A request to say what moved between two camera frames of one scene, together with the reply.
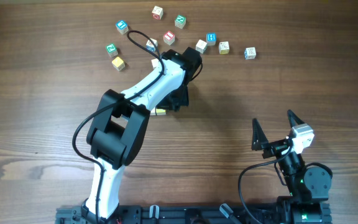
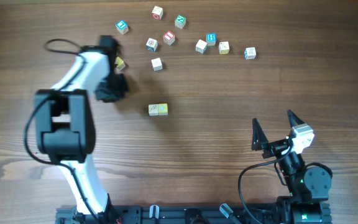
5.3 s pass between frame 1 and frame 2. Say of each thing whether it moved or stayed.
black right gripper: stayed
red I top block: stayed
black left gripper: moved
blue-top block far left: stayed
